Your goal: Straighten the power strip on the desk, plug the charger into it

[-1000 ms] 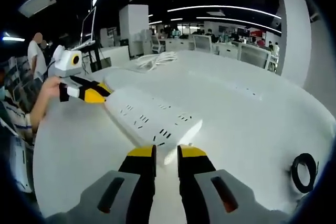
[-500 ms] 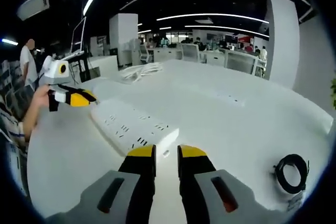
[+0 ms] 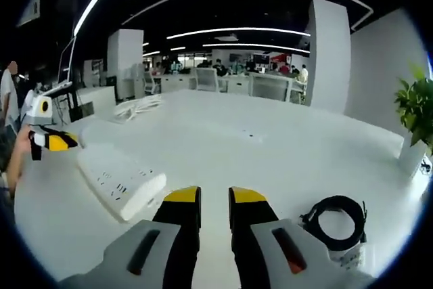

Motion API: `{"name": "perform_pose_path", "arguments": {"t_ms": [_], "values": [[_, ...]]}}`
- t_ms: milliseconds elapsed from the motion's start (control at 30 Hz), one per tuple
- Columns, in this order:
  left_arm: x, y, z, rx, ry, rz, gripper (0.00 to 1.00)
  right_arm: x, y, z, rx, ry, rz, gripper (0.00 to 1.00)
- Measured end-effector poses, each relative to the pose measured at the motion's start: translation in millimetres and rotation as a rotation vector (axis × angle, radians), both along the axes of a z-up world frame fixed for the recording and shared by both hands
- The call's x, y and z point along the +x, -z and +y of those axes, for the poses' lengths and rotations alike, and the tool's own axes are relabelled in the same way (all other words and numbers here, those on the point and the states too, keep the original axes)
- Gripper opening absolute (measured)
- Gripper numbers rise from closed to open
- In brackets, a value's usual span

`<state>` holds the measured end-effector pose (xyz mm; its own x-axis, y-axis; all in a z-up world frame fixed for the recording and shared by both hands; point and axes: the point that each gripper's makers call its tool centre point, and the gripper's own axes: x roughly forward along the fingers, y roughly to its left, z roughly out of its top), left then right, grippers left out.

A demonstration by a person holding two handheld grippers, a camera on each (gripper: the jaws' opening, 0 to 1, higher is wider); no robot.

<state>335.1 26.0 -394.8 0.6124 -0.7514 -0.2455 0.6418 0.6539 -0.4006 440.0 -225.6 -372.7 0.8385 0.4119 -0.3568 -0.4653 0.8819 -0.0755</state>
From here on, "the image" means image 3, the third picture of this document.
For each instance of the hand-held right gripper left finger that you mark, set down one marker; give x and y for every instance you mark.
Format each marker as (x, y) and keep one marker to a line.
(118, 255)

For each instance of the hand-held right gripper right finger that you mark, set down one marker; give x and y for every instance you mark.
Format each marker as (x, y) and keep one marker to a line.
(324, 258)

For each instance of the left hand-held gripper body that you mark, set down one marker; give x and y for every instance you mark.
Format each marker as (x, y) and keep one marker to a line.
(37, 111)

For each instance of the white charger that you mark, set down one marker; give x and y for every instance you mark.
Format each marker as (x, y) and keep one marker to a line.
(355, 258)

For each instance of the white power strip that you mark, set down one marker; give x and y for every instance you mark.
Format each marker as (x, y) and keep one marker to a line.
(115, 180)

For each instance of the person's left hand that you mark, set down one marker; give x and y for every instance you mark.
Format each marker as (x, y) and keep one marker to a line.
(23, 140)

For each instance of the silver laptop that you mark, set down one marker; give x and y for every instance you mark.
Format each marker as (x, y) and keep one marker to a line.
(66, 65)

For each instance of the white square column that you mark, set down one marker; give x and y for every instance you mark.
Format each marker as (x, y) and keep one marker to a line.
(125, 62)
(329, 55)

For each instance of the white mesh office chair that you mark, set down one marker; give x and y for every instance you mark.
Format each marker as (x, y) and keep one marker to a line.
(270, 87)
(151, 82)
(206, 79)

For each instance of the white plant pot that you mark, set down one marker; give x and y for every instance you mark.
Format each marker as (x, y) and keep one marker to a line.
(414, 160)

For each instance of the green leafy plant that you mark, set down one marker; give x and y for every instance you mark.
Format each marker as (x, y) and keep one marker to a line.
(417, 109)

